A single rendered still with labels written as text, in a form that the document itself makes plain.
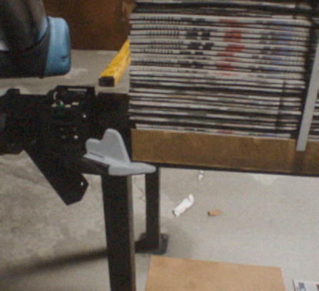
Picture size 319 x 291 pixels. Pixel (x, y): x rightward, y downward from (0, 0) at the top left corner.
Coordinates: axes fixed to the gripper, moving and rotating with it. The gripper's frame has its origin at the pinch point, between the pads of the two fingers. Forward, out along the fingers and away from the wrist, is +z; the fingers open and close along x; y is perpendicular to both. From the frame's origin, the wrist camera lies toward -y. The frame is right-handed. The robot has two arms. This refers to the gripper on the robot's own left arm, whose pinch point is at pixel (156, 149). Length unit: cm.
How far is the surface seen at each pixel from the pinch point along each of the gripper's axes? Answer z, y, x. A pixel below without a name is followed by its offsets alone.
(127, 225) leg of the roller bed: -7.3, -25.3, 12.4
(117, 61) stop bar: -11.2, 1.9, 29.6
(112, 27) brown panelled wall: -82, -65, 327
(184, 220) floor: 2, -81, 78
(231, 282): 19, -81, 48
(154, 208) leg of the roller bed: -8, -62, 61
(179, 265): 1, -81, 54
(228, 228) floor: 20, -81, 75
